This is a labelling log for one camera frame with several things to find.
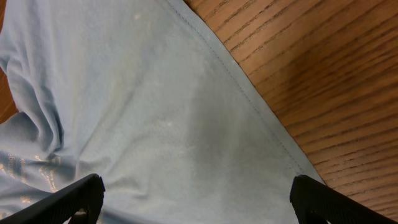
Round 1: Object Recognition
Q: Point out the light blue printed t-shirt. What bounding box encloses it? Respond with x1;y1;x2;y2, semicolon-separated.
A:
1;0;319;223

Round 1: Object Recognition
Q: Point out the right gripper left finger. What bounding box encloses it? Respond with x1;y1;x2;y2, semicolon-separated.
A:
1;174;105;224

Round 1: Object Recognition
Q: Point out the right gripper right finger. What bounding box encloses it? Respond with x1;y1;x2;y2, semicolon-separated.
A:
289;175;397;224

